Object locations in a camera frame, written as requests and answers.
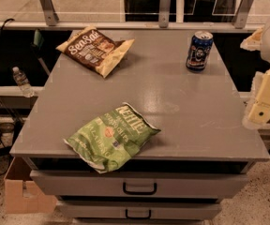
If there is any metal bracket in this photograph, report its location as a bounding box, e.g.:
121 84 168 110
232 0 254 29
158 0 171 28
39 0 59 26

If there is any grey drawer cabinet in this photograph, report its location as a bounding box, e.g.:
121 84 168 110
11 30 269 225

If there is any green kettle chips bag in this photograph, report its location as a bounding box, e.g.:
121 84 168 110
65 103 160 173

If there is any left metal bracket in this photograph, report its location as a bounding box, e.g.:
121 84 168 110
39 0 59 26

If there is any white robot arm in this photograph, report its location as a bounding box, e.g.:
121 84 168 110
240 18 270 129

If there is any cardboard box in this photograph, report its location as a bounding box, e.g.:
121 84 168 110
4 157 57 214

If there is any lower grey drawer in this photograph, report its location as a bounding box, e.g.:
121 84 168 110
57 201 221 220

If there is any clear plastic water bottle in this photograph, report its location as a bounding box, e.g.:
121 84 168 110
12 67 35 98

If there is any metal window rail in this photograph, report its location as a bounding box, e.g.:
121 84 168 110
5 21 263 33

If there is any black upper drawer handle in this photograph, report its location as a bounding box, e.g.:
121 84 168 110
122 182 158 196

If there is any brown sea salt chips bag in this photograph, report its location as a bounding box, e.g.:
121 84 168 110
56 26 134 78

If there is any blue pepsi can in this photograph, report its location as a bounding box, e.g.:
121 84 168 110
186 31 213 72

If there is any black drawer handle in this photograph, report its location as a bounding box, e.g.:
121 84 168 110
125 209 152 220
122 182 158 196

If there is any grey drawer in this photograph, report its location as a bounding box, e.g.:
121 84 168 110
31 170 248 199
57 201 221 220

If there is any right metal bracket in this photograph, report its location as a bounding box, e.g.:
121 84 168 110
232 0 254 29

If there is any upper grey drawer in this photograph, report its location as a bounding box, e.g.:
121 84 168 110
31 170 248 199

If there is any black lower drawer handle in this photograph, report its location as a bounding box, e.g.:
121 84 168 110
125 209 152 220

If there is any middle metal bracket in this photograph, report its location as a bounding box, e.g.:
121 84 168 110
158 0 171 28

